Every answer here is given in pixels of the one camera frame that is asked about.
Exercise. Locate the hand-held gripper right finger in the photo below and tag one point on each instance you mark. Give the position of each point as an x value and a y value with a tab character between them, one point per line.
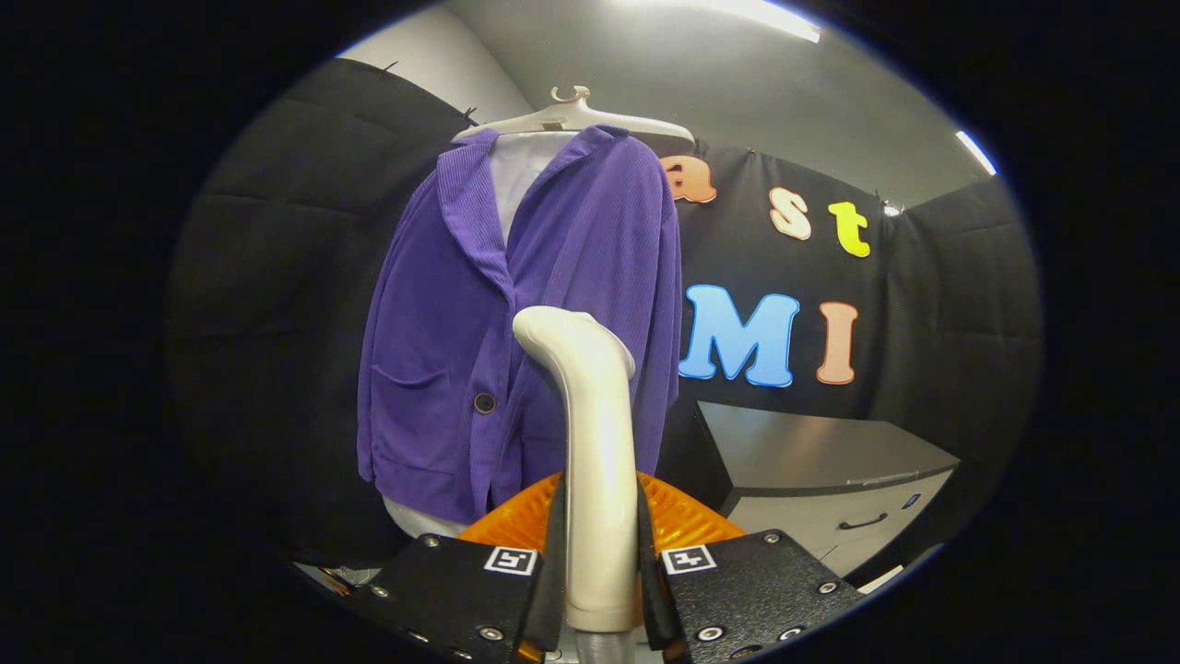
650	581

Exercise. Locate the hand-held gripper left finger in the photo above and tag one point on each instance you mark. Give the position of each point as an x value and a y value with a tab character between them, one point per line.
551	572

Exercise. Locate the white garment steamer nozzle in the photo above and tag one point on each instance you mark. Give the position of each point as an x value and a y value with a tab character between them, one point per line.
599	461

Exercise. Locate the purple jacket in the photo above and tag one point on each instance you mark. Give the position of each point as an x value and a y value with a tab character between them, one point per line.
433	323

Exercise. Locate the white clothes hanger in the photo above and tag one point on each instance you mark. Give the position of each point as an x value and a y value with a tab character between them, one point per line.
572	118

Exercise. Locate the grey cabinet with dark top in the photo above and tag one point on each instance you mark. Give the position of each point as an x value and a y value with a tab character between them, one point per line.
811	452

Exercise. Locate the white paper sheet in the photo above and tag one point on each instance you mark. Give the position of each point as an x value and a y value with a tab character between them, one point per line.
880	579

